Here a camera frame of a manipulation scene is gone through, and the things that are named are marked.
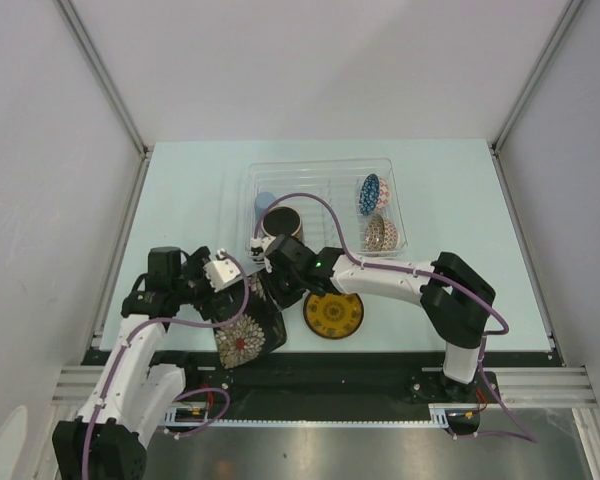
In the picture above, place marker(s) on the right aluminium frame post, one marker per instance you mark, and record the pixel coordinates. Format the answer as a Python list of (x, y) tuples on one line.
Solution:
[(543, 62)]

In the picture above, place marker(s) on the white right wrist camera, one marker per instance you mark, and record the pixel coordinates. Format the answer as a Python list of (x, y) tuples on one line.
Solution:
[(258, 247)]

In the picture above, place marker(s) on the white slotted cable duct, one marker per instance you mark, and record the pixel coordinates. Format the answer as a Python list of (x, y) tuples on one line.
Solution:
[(438, 419)]

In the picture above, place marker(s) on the black floral square plate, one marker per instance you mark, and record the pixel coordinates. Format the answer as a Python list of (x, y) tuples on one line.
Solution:
[(257, 332)]

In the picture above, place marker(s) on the red black lacquer cup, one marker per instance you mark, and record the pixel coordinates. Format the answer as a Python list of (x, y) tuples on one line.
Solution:
[(280, 220)]

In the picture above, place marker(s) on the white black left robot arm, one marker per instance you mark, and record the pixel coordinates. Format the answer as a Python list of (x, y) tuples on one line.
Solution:
[(109, 437)]

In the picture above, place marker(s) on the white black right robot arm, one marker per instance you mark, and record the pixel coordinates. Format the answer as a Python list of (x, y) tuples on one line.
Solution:
[(457, 301)]

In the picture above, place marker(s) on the left aluminium frame post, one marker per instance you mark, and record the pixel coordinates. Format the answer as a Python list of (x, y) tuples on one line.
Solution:
[(100, 72)]

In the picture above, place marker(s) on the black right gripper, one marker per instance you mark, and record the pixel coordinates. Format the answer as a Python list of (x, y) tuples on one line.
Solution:
[(268, 276)]

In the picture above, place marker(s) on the blue triangle pattern bowl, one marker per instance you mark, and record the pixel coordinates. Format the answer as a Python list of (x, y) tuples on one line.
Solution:
[(374, 195)]

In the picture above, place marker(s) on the yellow round saucer plate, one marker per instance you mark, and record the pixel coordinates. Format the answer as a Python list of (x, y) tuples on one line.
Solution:
[(333, 316)]

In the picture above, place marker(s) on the brown lattice pattern bowl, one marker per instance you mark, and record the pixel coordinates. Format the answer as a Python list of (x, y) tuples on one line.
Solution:
[(381, 234)]

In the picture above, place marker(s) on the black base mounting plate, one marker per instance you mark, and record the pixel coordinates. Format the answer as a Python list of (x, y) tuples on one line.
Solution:
[(411, 377)]

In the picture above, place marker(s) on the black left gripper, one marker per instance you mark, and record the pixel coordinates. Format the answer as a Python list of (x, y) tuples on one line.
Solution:
[(205, 306)]

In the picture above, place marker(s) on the aluminium frame post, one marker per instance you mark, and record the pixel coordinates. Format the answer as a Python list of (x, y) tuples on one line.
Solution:
[(543, 62), (100, 72)]

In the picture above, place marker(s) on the light blue plastic cup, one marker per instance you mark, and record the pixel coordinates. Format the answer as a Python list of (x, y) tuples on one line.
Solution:
[(262, 202)]

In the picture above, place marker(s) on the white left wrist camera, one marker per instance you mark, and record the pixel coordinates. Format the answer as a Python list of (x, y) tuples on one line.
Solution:
[(222, 271)]

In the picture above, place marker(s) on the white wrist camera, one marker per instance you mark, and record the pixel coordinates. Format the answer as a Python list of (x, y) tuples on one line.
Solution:
[(222, 271), (258, 247)]

